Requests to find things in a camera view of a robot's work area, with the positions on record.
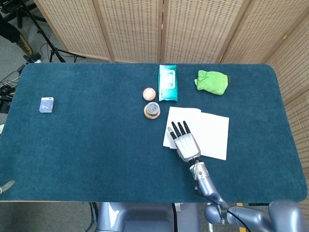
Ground white book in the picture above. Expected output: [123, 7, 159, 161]
[163, 106, 230, 161]

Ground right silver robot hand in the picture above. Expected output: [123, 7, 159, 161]
[167, 120, 201, 162]

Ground green crumpled cloth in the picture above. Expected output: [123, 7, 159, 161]
[194, 70, 229, 96]

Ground peach coloured ball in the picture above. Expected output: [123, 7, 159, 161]
[142, 87, 156, 101]

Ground green wet wipes pack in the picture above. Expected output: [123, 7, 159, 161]
[157, 64, 179, 102]

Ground clear jar with wooden lid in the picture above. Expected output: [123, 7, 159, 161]
[143, 101, 161, 119]

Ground small blue card box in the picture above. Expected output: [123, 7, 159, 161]
[39, 97, 55, 113]

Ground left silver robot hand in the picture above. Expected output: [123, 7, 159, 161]
[0, 180, 15, 194]

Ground teal table mat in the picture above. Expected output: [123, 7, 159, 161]
[0, 63, 309, 203]

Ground woven wooden folding screen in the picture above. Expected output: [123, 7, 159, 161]
[33, 0, 309, 218]

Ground black floor cables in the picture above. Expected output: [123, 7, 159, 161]
[0, 54, 42, 114]

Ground black tripod stand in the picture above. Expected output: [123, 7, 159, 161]
[16, 0, 85, 63]

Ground silver robot torso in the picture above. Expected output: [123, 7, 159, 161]
[96, 202, 201, 232]

